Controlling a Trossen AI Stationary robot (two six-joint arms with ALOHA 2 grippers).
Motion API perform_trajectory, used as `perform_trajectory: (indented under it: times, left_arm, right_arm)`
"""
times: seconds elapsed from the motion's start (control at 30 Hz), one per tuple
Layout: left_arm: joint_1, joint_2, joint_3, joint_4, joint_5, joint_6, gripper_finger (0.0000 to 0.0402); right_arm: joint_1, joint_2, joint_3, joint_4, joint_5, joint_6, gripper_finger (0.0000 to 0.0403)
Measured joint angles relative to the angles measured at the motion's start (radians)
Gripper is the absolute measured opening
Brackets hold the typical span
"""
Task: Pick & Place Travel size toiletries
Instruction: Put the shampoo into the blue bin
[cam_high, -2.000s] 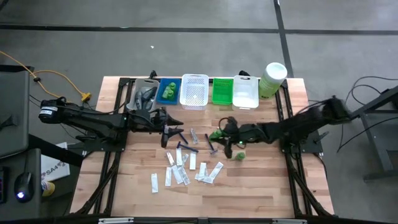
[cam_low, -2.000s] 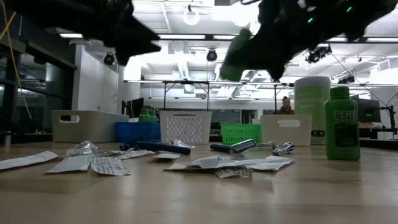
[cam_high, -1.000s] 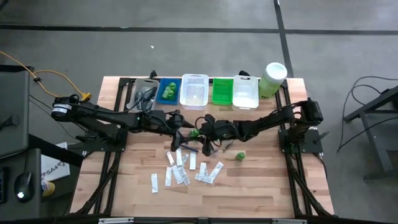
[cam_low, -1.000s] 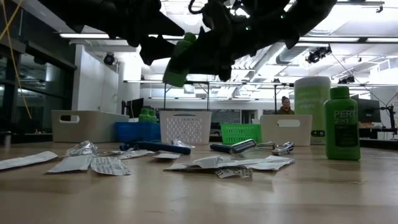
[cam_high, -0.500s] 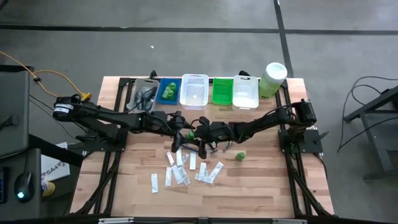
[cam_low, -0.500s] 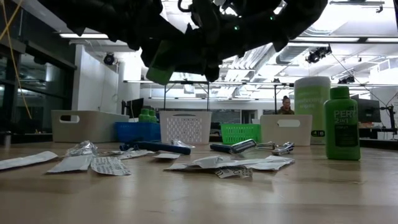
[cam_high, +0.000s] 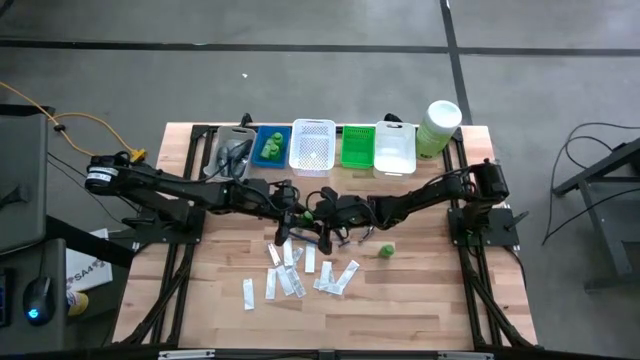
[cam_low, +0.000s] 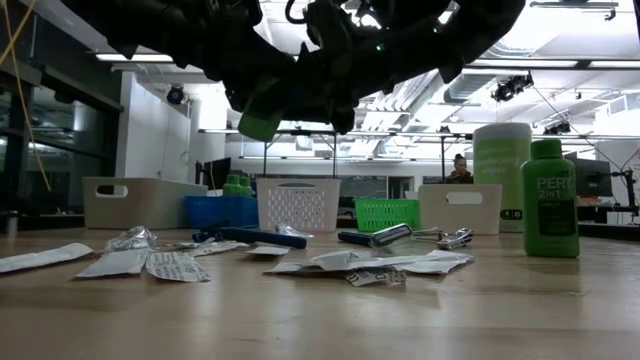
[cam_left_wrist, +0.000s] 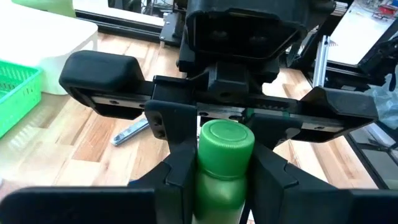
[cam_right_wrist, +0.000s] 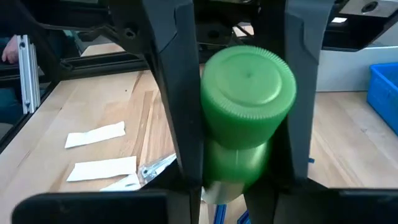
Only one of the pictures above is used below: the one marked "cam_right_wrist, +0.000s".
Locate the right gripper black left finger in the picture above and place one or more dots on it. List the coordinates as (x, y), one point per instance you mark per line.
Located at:
(180, 93)

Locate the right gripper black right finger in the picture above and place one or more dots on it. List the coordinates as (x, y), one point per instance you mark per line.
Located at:
(301, 93)

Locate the green Pert shampoo bottle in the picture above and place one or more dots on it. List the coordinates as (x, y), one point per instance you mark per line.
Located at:
(245, 93)

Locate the white bandage packet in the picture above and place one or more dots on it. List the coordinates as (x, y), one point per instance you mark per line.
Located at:
(102, 169)
(122, 186)
(94, 134)

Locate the blue disposable razor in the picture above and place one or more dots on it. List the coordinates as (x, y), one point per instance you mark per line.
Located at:
(220, 214)

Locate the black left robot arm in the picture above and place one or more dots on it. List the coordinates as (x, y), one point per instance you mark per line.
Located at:
(214, 34)

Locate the plastic-wrapped metal nail clipper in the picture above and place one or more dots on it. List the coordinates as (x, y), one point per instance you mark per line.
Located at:
(155, 168)

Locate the blue plastic bin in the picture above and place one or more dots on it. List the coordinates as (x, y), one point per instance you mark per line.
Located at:
(385, 93)

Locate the person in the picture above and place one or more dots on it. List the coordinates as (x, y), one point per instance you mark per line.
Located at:
(9, 104)

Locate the person's hand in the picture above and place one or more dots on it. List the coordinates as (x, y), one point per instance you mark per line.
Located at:
(9, 51)

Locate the silver aluminium extrusion post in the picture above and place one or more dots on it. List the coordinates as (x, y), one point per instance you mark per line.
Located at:
(28, 74)

